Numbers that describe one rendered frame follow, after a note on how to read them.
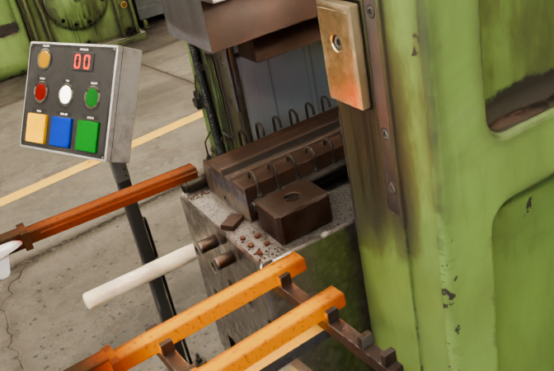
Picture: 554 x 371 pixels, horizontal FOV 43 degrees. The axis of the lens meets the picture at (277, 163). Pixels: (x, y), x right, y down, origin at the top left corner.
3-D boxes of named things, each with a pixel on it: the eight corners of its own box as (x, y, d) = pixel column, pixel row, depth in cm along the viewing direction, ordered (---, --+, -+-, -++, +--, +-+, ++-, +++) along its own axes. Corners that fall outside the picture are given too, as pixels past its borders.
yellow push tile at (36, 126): (42, 143, 180) (45, 114, 179) (24, 140, 184) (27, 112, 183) (48, 144, 181) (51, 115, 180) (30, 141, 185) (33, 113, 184)
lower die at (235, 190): (251, 222, 139) (242, 185, 135) (208, 188, 155) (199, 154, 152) (414, 146, 156) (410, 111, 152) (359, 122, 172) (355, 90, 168)
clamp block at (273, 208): (283, 246, 130) (276, 218, 127) (260, 229, 136) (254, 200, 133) (335, 221, 134) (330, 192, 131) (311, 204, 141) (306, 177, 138)
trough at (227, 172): (232, 183, 140) (232, 177, 139) (221, 175, 144) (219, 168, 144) (396, 111, 156) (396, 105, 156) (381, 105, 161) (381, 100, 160)
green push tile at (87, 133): (94, 152, 168) (97, 122, 168) (74, 149, 172) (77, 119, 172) (100, 153, 169) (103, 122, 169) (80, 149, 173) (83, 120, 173)
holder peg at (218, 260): (219, 273, 136) (216, 261, 135) (213, 267, 138) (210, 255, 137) (237, 264, 138) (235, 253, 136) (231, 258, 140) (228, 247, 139)
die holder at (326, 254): (302, 440, 145) (261, 266, 125) (221, 345, 176) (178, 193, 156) (496, 316, 167) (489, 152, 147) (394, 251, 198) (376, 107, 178)
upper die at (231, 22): (212, 54, 123) (200, 1, 119) (169, 35, 139) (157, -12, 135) (397, -12, 139) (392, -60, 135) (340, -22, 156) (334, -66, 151)
